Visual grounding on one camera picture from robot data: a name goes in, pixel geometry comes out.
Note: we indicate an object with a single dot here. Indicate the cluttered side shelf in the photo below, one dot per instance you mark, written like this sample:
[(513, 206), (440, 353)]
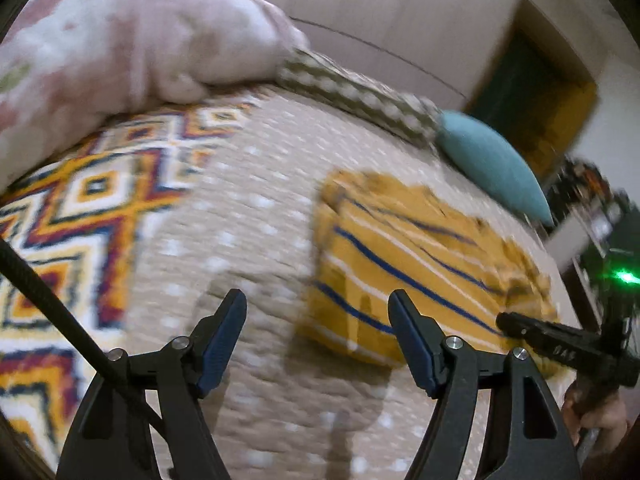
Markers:
[(592, 220)]

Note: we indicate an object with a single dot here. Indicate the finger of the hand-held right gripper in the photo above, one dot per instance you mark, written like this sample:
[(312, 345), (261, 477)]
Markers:
[(545, 336)]

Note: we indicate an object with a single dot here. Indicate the white wardrobe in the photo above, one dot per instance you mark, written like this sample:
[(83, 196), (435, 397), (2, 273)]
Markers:
[(400, 15)]

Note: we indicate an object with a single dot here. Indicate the colourful diamond patterned blanket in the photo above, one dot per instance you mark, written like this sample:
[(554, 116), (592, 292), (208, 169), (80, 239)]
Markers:
[(85, 220)]

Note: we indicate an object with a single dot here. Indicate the beige dotted bed blanket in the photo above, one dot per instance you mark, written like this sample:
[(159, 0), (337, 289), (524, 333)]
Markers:
[(280, 280)]

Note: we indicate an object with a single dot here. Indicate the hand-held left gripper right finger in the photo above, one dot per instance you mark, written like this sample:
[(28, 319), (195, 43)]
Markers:
[(417, 345)]

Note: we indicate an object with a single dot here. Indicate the teal pillow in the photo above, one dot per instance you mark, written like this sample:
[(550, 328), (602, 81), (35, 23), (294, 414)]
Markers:
[(492, 165)]

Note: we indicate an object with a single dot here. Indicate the green checkered pillow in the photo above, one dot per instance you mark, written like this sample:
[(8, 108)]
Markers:
[(360, 95)]

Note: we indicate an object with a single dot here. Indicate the yellow striped small garment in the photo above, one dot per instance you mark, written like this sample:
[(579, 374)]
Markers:
[(420, 265)]

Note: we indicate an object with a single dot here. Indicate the person's right hand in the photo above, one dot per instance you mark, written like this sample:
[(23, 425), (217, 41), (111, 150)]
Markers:
[(602, 417)]

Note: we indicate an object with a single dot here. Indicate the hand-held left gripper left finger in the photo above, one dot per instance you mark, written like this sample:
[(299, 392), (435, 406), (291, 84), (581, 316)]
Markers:
[(220, 347)]

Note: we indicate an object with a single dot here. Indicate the pink floral quilt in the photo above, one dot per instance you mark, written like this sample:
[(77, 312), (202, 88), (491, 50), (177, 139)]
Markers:
[(125, 45)]

